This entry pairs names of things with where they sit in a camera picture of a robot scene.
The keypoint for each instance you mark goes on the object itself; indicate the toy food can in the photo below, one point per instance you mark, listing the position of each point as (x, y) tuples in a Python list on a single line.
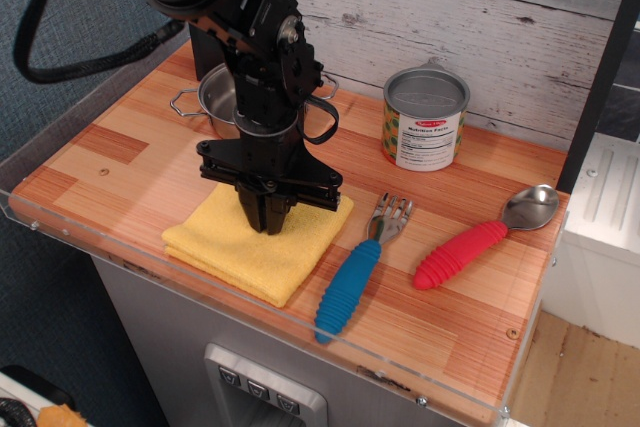
[(423, 117)]

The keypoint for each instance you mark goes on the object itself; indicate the small steel pot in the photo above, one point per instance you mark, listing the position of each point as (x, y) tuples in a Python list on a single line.
[(217, 100)]

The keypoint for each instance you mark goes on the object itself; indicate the yellow cloth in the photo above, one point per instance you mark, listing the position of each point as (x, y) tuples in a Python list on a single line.
[(217, 240)]

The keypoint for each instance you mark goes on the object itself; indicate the orange object at corner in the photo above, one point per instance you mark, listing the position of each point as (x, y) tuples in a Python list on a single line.
[(60, 416)]

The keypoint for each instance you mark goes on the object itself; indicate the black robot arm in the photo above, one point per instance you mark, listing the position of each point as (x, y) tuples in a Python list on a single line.
[(275, 74)]

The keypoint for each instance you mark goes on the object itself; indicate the silver dispenser panel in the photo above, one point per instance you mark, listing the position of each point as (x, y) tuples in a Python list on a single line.
[(249, 394)]

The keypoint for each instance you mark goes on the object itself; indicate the red handled spoon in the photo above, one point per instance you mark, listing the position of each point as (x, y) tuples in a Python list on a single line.
[(530, 209)]

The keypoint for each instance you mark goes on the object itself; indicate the blue handled fork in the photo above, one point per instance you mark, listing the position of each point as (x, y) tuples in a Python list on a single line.
[(342, 297)]

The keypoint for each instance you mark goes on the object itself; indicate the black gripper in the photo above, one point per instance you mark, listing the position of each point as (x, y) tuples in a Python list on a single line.
[(280, 167)]

